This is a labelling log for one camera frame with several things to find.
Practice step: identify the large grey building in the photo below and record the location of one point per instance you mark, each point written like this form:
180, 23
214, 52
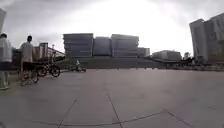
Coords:
100, 46

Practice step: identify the person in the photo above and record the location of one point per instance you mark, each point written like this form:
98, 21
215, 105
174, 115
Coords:
4, 50
78, 65
27, 53

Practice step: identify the low grey building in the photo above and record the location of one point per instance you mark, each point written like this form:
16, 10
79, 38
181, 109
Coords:
166, 55

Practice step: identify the bicycle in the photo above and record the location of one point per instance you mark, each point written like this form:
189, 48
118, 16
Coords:
30, 76
49, 69

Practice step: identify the reddish building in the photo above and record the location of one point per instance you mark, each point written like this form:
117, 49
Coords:
45, 51

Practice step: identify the tall grey building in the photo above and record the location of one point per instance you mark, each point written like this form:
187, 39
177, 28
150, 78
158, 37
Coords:
208, 40

